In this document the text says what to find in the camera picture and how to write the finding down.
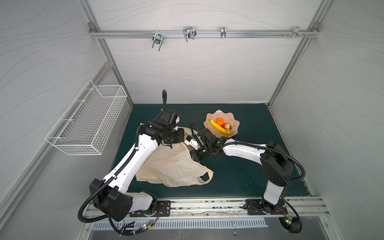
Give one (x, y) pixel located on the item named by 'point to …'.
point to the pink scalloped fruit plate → (228, 117)
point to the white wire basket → (87, 124)
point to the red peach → (227, 126)
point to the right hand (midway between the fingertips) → (187, 158)
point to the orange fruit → (220, 121)
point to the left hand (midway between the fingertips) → (185, 135)
